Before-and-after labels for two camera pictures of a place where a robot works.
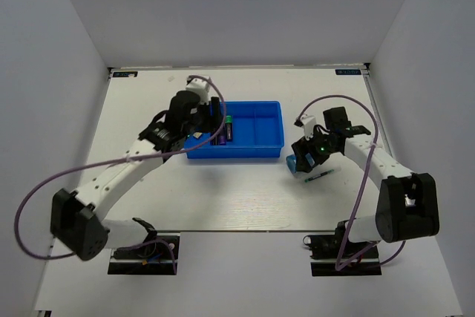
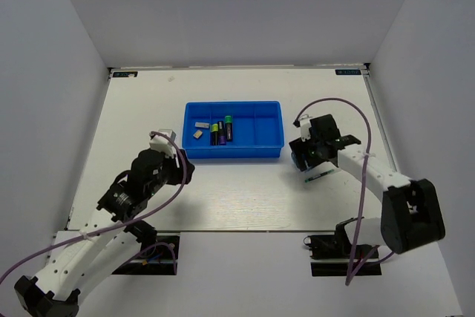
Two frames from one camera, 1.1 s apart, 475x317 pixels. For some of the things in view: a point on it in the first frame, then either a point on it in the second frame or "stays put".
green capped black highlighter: (228, 128) stays put
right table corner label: (347, 72) stays put
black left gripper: (213, 122) -> (178, 173)
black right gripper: (303, 147) stays put
